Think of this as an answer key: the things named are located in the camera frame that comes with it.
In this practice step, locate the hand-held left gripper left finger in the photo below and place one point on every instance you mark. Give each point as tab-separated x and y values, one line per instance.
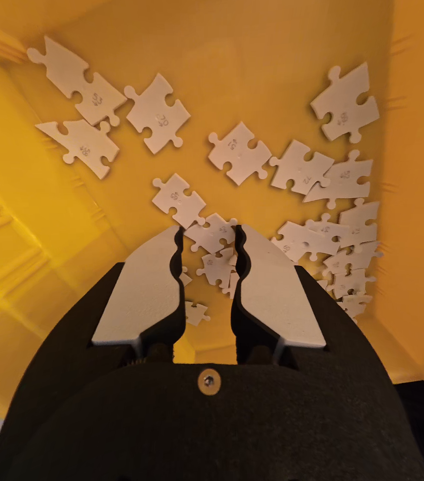
140	300

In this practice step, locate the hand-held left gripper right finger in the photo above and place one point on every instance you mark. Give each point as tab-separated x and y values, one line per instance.
277	300

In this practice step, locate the heap of white puzzle pieces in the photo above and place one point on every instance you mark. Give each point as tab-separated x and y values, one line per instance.
302	173

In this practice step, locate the yellow plastic bin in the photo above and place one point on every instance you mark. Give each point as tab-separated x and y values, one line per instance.
234	56

